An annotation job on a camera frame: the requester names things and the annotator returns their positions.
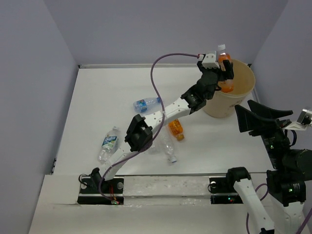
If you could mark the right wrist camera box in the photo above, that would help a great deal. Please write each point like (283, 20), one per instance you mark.
(303, 122)

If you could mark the clear bottle without cap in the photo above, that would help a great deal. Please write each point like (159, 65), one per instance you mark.
(154, 149)

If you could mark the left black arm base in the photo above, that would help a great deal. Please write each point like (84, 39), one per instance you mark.
(91, 192)

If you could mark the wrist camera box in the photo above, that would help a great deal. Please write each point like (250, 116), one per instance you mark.
(209, 60)
(303, 122)

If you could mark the green label water bottle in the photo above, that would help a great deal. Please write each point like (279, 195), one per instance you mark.
(109, 145)

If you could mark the short orange bottle orange cap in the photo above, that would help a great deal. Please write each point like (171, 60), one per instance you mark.
(176, 129)

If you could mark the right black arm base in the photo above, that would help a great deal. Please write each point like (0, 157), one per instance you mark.
(222, 188)

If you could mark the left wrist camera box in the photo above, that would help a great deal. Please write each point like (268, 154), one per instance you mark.
(209, 60)

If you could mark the clear bottle blue cap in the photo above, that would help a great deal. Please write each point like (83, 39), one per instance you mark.
(167, 145)

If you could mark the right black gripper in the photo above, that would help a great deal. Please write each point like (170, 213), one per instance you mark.
(247, 120)

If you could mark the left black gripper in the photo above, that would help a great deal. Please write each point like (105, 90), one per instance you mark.
(222, 75)

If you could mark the tall orange label bottle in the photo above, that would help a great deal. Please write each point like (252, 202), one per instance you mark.
(226, 65)

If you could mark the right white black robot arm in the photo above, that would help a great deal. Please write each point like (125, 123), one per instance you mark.
(291, 168)

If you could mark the blue label small bottle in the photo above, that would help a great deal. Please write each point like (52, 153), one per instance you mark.
(146, 104)

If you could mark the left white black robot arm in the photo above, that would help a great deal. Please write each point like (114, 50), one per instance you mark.
(143, 130)

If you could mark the beige round bin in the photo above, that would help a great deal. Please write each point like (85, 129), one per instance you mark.
(222, 105)

